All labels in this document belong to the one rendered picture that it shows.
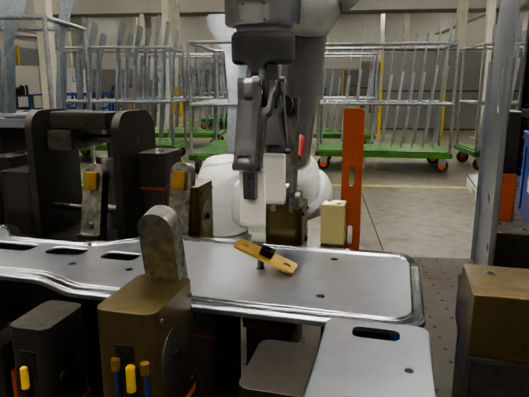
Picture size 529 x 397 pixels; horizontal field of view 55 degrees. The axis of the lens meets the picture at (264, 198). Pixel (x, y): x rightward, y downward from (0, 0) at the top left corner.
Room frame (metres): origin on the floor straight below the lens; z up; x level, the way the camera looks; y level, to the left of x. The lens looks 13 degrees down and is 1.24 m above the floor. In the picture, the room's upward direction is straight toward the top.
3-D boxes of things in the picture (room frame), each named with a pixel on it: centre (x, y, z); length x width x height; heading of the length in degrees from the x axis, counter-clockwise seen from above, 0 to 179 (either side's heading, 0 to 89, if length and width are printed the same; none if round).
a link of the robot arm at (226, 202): (1.46, 0.11, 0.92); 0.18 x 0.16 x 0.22; 96
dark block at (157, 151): (0.90, 0.18, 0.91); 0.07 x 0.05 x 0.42; 166
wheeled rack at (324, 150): (7.71, -1.75, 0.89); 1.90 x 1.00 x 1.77; 81
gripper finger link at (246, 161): (0.56, 0.02, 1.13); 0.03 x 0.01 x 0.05; 166
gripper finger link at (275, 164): (0.69, -0.01, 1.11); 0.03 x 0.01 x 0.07; 76
